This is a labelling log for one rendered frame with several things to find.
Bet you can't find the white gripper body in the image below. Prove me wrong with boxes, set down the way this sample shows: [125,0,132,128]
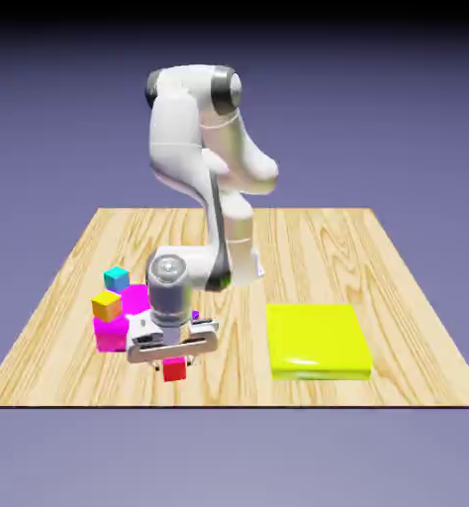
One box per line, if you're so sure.
[126,331,220,364]

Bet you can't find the small red cube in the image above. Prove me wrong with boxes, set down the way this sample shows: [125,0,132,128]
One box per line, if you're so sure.
[162,356,189,383]

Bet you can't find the small orange cube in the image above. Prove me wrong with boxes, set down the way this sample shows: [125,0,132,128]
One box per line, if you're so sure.
[90,289,124,323]

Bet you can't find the small cyan cube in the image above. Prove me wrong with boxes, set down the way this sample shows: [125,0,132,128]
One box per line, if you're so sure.
[103,265,132,294]

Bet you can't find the large magenta box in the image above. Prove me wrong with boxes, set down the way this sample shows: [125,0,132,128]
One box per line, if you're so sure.
[92,282,153,354]

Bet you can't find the large yellow box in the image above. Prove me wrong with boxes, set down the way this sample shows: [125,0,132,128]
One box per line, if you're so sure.
[265,302,374,382]

